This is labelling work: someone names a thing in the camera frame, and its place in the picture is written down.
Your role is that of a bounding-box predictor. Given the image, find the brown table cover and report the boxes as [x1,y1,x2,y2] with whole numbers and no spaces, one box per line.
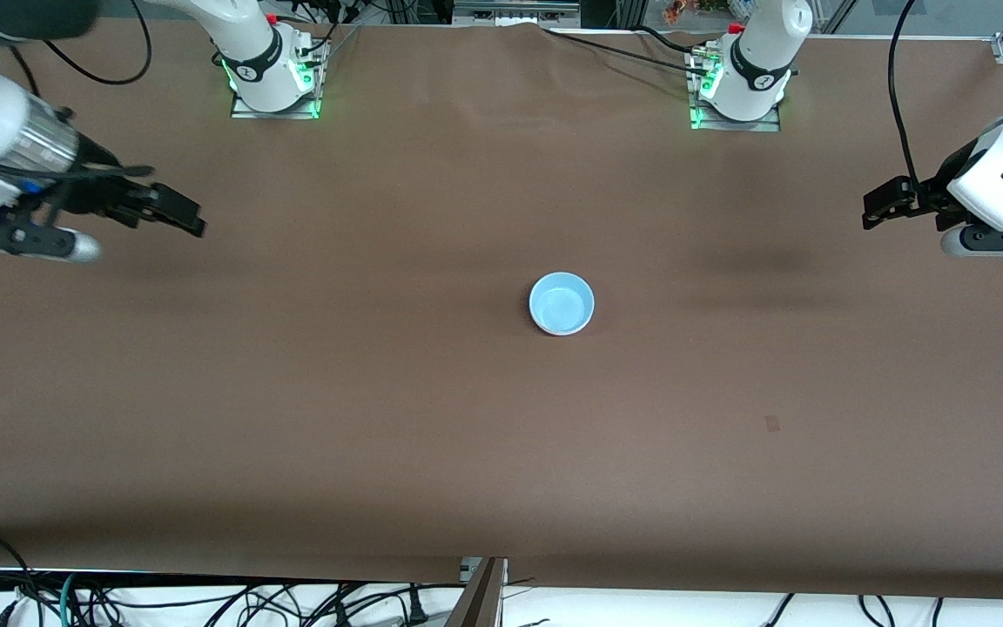
[0,16,1003,602]

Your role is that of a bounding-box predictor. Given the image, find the blue bowl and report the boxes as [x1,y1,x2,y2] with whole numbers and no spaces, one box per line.
[528,272,596,337]

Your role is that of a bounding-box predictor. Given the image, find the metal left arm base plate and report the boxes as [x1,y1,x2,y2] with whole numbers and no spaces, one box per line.
[689,48,783,133]

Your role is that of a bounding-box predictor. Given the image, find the teal cable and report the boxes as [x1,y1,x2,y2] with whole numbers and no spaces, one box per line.
[57,572,80,627]

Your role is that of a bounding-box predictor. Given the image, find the long black table cable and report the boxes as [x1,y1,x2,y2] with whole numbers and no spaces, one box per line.
[539,26,716,78]

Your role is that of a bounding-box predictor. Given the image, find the aluminium frame rail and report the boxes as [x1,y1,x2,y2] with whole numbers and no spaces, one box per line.
[454,0,581,27]

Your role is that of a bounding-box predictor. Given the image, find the silver metal bracket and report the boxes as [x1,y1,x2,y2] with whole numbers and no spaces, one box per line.
[460,557,509,586]

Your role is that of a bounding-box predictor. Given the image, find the dark metal post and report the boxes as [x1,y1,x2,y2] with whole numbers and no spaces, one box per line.
[445,559,507,627]

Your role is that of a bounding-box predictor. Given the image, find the orange colourful objects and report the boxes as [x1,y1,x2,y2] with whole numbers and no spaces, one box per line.
[663,0,729,23]

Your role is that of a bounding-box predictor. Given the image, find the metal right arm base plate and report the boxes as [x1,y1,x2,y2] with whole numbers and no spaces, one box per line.
[230,35,321,120]

